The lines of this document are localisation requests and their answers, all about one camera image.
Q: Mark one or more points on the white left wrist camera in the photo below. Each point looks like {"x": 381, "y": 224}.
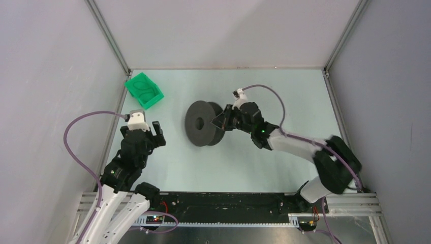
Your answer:
{"x": 137, "y": 121}

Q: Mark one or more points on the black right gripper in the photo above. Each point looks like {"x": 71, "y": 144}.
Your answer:
{"x": 222, "y": 121}

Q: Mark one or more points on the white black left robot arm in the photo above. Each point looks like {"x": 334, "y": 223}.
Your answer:
{"x": 117, "y": 205}

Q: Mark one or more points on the aluminium frame rail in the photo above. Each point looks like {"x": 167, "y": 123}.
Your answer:
{"x": 108, "y": 35}

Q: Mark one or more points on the right controller circuit board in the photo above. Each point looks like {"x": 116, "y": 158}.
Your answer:
{"x": 307, "y": 226}

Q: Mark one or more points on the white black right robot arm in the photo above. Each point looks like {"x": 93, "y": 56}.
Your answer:
{"x": 335, "y": 163}

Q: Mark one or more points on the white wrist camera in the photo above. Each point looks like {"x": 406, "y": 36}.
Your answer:
{"x": 137, "y": 121}
{"x": 240, "y": 98}

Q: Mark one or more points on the dark grey cable spool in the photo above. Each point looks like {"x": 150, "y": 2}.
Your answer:
{"x": 199, "y": 129}

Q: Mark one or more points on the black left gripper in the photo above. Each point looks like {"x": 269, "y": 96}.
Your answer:
{"x": 157, "y": 140}

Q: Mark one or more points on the slotted white cable duct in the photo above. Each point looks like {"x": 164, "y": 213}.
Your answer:
{"x": 143, "y": 221}

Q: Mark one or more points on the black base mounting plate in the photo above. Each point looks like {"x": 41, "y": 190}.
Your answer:
{"x": 237, "y": 207}

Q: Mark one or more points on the green plastic bin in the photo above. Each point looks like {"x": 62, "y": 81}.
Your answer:
{"x": 144, "y": 90}

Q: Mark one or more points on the controller circuit board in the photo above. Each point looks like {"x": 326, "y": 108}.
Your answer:
{"x": 153, "y": 219}
{"x": 307, "y": 226}

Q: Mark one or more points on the left controller circuit board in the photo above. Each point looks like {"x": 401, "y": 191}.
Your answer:
{"x": 153, "y": 219}

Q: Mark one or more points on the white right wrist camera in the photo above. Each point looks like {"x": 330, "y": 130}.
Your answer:
{"x": 240, "y": 98}

